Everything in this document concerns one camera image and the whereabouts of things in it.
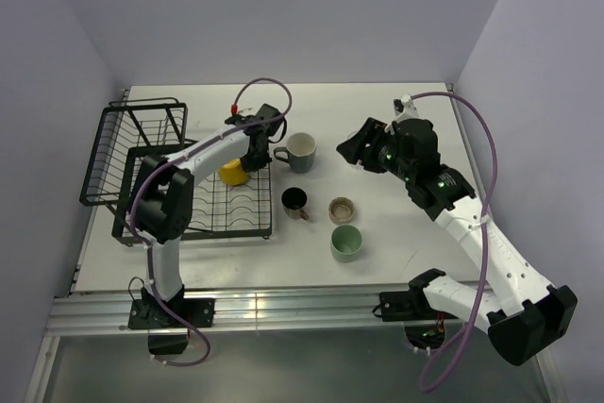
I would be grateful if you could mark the grey-blue ceramic mug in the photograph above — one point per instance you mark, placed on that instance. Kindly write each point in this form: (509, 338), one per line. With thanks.
(299, 152)

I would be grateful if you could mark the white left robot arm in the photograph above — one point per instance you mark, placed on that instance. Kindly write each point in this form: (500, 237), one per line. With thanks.
(161, 203)

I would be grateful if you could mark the aluminium mounting rail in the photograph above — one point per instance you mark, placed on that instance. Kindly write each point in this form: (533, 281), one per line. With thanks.
(234, 310)

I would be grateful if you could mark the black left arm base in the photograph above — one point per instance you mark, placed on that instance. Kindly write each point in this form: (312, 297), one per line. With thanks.
(147, 313)

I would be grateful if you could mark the black wire dish rack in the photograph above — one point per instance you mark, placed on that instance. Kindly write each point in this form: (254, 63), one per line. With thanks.
(128, 132)

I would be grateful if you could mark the brown mug black inside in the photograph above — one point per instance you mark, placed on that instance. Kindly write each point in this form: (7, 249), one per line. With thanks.
(294, 201)

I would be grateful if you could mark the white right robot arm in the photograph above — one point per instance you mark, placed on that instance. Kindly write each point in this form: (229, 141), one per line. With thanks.
(524, 313)

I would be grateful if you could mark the yellow mug black handle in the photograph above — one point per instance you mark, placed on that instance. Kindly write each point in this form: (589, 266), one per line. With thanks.
(233, 174)

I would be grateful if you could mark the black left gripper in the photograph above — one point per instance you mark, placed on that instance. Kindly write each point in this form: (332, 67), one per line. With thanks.
(255, 165)

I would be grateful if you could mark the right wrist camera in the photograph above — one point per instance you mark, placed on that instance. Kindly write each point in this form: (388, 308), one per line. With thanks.
(404, 109)

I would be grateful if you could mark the black box under rail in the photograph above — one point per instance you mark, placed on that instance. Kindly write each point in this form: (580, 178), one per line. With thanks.
(167, 344)

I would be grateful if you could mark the light green cup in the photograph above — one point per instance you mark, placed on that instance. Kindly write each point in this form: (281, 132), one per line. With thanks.
(345, 243)

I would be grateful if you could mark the beige speckled cup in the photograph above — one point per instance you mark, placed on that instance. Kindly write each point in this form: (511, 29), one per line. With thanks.
(341, 210)

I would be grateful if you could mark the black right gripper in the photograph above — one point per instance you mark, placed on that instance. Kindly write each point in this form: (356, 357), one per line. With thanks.
(353, 148)

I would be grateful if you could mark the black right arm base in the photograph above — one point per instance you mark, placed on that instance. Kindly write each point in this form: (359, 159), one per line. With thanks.
(408, 305)

